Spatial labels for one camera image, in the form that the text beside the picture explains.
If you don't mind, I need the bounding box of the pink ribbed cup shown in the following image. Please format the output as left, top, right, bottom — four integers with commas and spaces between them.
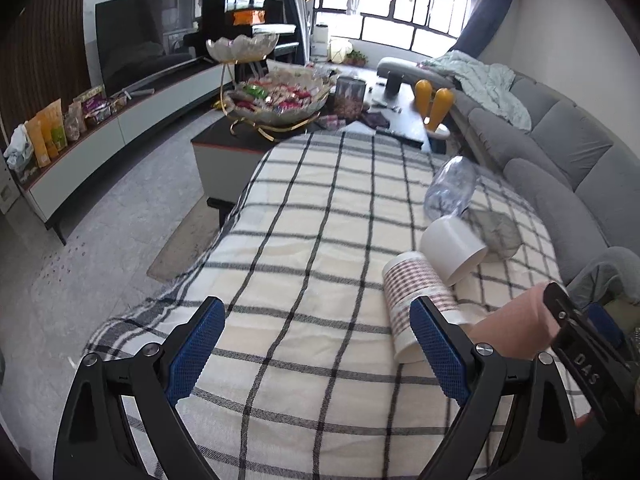
465, 282, 560, 361

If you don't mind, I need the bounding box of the white paper cup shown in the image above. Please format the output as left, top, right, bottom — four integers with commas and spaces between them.
420, 216, 488, 286

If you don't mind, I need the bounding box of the red striped paper cup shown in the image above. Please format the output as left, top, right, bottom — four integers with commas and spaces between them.
382, 252, 469, 364

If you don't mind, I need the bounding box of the grey crumpled plastic bag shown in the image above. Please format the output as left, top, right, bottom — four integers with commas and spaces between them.
462, 208, 523, 263

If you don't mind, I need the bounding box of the grey sectional sofa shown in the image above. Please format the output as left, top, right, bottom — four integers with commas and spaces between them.
378, 58, 639, 306

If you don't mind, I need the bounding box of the clear plastic bottle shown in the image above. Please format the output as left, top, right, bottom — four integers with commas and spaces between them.
424, 156, 477, 221

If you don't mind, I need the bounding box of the checked white tablecloth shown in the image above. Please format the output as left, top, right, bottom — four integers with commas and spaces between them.
88, 132, 458, 479

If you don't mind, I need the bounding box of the light green blanket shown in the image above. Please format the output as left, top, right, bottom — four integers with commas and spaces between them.
421, 50, 533, 131

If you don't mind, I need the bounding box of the yellow rabbit ear stool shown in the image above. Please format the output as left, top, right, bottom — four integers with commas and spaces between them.
413, 79, 454, 141

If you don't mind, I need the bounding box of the white tv cabinet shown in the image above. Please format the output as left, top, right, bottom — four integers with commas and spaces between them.
23, 60, 231, 243

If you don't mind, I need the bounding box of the dark blue right curtain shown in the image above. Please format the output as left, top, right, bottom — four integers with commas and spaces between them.
450, 0, 513, 58

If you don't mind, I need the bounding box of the dark coffee table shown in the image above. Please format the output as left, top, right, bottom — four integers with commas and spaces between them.
191, 64, 442, 226

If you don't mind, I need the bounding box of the orange snack bag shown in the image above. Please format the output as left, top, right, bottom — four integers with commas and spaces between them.
26, 100, 67, 168

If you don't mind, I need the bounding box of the glass snack jar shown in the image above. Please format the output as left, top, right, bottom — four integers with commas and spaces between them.
333, 76, 367, 120

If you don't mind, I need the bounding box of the snack filled fruit tray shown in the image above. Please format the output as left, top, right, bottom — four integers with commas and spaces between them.
221, 64, 332, 128

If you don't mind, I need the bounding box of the black television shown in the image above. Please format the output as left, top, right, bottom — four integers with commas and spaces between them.
96, 0, 195, 94

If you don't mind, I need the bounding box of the white upper tray bowl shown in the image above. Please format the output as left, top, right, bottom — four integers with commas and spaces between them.
205, 34, 279, 64

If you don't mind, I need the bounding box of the black piano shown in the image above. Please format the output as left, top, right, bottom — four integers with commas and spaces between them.
182, 0, 297, 63

